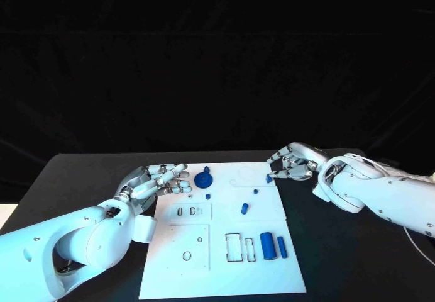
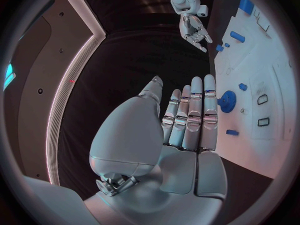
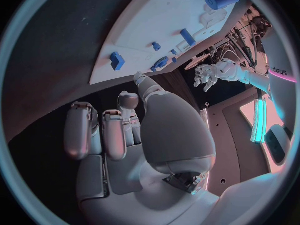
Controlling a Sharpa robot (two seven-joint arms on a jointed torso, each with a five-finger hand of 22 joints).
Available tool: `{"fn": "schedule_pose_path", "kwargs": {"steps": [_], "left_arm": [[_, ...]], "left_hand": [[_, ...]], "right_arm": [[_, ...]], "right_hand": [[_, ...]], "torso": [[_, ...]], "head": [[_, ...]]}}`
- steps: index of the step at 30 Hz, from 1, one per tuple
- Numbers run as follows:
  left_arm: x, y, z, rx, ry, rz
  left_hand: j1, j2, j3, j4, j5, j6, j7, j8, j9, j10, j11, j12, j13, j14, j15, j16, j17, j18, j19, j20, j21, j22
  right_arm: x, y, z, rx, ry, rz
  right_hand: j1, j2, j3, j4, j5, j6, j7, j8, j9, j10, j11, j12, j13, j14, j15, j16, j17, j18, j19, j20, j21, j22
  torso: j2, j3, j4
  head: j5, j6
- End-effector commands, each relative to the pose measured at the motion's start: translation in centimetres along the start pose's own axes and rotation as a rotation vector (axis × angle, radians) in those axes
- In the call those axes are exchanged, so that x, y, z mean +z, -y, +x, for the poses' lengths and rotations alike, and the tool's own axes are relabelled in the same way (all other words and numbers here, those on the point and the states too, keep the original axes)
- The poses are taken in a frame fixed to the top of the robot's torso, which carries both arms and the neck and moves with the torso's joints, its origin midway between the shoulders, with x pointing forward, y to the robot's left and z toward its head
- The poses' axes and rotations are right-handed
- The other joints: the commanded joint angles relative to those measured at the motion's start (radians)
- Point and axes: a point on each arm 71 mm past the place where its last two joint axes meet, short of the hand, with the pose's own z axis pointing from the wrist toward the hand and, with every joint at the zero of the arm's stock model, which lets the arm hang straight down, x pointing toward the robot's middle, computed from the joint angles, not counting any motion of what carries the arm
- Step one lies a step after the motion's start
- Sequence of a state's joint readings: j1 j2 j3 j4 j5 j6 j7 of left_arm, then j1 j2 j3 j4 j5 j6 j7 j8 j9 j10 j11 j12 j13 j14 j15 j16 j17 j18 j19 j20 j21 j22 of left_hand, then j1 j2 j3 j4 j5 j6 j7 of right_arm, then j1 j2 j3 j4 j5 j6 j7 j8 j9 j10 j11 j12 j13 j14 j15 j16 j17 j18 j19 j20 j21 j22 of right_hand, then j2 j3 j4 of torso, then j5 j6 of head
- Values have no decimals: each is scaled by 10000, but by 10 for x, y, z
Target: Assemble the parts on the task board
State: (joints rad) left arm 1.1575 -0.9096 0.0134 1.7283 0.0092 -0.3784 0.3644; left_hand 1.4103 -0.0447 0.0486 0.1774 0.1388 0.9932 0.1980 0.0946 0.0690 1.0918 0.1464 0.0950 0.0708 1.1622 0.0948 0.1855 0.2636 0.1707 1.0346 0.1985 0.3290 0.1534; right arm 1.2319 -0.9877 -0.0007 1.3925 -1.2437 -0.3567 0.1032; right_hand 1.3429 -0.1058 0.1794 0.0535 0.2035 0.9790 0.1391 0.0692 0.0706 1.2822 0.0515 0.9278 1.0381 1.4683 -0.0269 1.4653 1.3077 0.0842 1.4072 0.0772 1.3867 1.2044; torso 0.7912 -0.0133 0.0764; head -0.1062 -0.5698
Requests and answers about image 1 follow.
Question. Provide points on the blue block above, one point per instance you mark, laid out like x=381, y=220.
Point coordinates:
x=268, y=178

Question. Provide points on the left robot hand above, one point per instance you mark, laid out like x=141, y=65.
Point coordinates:
x=148, y=182

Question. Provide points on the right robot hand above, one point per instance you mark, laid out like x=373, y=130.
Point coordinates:
x=298, y=162

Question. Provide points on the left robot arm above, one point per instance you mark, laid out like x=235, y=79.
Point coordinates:
x=40, y=245

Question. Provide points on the thin blue cylinder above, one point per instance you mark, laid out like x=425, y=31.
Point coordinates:
x=281, y=247

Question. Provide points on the white task board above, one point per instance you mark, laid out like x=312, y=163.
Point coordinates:
x=220, y=233

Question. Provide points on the thick blue cylinder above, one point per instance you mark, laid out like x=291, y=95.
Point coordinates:
x=268, y=246

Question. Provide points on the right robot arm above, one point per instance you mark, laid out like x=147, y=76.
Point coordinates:
x=380, y=191

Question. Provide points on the blue gear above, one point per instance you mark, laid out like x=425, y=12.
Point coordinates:
x=203, y=179

